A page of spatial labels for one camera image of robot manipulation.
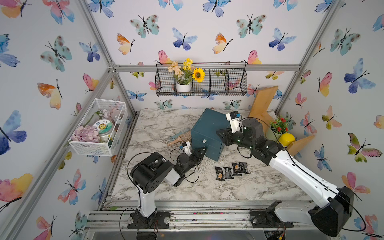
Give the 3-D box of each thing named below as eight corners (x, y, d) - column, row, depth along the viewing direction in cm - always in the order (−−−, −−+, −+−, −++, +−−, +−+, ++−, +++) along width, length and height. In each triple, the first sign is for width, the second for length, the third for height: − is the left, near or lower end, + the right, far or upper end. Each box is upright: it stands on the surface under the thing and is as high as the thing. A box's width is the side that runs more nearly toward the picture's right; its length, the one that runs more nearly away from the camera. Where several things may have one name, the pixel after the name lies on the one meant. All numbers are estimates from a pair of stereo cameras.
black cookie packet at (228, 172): (224, 179, 89) (225, 177, 87) (223, 168, 93) (223, 166, 92) (232, 179, 89) (233, 177, 87) (231, 168, 93) (232, 166, 92)
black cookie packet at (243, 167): (240, 174, 91) (241, 172, 89) (238, 164, 95) (239, 162, 93) (247, 174, 91) (249, 172, 89) (245, 164, 95) (246, 162, 93)
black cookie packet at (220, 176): (215, 180, 89) (216, 179, 87) (214, 167, 94) (215, 166, 92) (224, 180, 89) (224, 179, 87) (222, 167, 94) (223, 166, 92)
